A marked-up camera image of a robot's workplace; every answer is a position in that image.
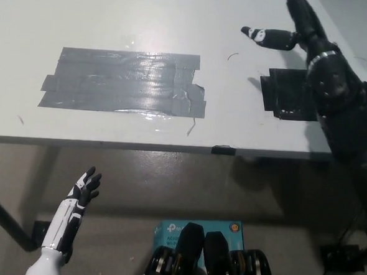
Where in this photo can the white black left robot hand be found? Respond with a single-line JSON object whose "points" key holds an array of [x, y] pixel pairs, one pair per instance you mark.
{"points": [[63, 223]]}

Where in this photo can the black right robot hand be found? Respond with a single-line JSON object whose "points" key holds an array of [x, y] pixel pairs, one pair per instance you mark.
{"points": [[308, 26]]}

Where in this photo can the black table foot plate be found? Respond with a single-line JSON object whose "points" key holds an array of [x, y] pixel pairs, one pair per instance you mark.
{"points": [[341, 257], [40, 230]]}

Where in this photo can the black slanted table leg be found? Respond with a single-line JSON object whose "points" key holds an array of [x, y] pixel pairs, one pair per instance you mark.
{"points": [[4, 218]]}

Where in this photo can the black tape square marker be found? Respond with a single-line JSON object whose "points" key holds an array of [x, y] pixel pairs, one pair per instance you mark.
{"points": [[282, 93]]}

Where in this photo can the teal tp-link router box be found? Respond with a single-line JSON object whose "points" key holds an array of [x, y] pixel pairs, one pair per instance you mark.
{"points": [[171, 228]]}

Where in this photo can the clear tape strip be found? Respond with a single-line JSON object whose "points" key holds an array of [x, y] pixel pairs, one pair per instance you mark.
{"points": [[159, 122]]}

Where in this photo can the small black tape piece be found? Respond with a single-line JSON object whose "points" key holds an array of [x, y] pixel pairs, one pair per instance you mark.
{"points": [[223, 150]]}

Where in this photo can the grey duct tape patch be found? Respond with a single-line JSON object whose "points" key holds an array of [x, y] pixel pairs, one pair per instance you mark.
{"points": [[121, 84]]}

